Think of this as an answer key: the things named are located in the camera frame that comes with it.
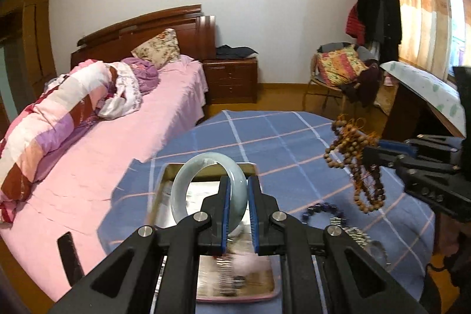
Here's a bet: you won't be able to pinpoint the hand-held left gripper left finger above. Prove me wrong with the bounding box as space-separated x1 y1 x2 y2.
48 176 232 314

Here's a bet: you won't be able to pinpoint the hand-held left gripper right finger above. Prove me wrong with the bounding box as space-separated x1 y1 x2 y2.
248 176 431 314

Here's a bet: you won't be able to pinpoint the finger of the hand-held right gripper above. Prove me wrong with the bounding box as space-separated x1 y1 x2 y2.
379 137 461 161
362 146 471 219

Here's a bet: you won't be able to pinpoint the wooden bead necklace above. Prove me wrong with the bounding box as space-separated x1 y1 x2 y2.
324 117 387 215

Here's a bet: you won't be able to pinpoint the pale jade bangle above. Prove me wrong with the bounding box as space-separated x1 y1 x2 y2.
170 152 248 237

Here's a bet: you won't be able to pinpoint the dark purple bead bracelet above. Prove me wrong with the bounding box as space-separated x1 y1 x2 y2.
301 203 348 226

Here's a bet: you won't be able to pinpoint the pink tin box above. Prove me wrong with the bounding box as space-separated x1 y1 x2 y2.
149 162 282 302

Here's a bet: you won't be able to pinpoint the dark wooden desk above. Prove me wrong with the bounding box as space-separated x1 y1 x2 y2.
381 79 464 160

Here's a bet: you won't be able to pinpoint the white green desk cover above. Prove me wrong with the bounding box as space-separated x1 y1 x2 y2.
379 61 466 138

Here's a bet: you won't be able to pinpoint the dark red garment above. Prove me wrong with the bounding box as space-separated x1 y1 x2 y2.
340 64 381 108

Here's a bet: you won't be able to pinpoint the blue checked tablecloth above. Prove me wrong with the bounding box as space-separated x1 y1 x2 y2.
97 110 437 314

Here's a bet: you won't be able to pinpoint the colorful patterned cushion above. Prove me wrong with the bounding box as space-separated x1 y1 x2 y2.
316 45 369 86

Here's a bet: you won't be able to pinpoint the orange patterned curtain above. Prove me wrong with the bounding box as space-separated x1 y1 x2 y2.
362 0 457 83

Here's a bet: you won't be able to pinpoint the hanging red garment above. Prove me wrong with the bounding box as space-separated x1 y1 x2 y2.
345 3 366 42

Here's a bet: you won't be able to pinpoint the bed with pink sheet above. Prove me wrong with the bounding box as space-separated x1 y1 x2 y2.
0 58 207 303

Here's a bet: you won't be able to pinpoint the wooden nightstand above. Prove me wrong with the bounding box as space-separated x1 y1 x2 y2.
202 57 258 105

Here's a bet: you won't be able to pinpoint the hanging black coat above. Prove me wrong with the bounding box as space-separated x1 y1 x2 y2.
359 0 402 46

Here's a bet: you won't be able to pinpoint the purple white blanket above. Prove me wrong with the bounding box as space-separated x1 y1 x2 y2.
97 57 160 121

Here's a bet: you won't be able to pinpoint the dark folded clothes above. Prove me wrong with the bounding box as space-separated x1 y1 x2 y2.
215 45 258 60

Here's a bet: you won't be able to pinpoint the floral pillow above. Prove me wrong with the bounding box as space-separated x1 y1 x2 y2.
131 28 181 70

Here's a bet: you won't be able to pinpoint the pink patchwork quilt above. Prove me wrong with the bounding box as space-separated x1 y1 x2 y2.
0 59 122 224

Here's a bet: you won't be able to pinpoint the wooden headboard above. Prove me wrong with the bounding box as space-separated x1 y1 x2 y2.
71 4 216 70

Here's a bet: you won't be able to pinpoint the wooden wardrobe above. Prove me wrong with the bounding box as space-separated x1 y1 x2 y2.
0 0 56 105

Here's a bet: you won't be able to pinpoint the pearl bead necklace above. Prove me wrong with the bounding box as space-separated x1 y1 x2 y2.
329 216 391 268

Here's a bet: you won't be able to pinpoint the metal frame chair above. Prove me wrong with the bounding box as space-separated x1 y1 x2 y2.
304 42 381 112

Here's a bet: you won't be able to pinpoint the black strap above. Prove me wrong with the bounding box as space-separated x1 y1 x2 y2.
57 231 85 287

